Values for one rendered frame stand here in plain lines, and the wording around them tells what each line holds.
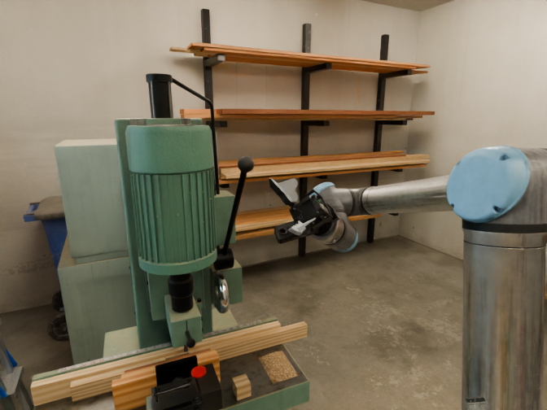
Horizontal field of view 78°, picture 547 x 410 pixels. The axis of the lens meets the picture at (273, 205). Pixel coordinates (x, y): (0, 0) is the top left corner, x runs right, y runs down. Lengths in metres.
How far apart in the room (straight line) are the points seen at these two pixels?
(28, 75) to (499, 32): 3.98
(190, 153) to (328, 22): 3.31
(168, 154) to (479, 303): 0.59
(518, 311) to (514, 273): 0.06
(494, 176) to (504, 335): 0.24
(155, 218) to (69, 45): 2.53
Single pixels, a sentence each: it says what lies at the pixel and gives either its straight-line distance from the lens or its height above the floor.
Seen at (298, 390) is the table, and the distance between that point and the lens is 0.93.
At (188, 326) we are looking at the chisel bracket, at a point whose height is 1.05.
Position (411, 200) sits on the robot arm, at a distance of 0.93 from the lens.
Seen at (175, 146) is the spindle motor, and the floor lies 1.47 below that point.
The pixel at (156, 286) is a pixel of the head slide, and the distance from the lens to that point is 0.95.
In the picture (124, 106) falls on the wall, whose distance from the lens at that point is 3.12.
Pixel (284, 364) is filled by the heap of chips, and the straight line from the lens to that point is 0.95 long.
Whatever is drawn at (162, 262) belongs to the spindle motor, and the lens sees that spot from 0.76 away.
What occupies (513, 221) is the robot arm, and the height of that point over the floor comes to 1.37.
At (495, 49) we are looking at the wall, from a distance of 4.09.
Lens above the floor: 1.52
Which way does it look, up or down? 14 degrees down
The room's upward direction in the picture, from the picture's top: straight up
